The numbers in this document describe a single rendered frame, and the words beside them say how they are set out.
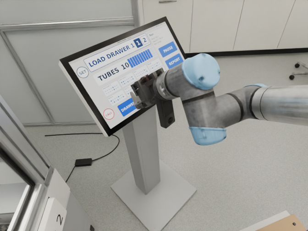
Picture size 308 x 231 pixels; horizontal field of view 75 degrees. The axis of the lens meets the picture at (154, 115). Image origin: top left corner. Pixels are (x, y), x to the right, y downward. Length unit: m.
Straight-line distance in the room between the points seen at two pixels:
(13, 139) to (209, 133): 0.45
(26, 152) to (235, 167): 1.57
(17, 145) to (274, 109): 0.58
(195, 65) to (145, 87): 0.21
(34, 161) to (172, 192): 1.16
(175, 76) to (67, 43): 1.37
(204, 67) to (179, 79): 0.06
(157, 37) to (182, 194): 1.14
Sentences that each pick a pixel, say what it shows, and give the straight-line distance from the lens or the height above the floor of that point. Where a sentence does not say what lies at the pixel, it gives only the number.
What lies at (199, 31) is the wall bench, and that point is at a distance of 3.00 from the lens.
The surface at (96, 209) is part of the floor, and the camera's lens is 1.70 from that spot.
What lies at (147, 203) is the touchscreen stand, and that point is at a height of 0.04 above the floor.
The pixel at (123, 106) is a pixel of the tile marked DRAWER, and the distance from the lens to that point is 0.77.
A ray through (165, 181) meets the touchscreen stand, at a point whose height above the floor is 0.04.
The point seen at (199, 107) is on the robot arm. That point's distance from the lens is 0.43.
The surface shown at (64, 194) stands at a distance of 0.83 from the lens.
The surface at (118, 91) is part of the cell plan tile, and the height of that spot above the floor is 1.05.
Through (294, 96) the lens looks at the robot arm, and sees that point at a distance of 0.43.
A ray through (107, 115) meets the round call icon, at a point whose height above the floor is 1.02.
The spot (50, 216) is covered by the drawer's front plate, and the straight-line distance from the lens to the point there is 0.71.
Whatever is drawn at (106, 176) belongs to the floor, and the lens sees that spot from 1.80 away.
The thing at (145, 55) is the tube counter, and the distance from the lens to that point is 0.87.
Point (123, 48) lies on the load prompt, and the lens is 0.84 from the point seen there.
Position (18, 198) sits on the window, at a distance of 0.64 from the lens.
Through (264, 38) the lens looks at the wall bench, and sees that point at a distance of 3.33.
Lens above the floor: 1.51
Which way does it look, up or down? 44 degrees down
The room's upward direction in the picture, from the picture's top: 4 degrees counter-clockwise
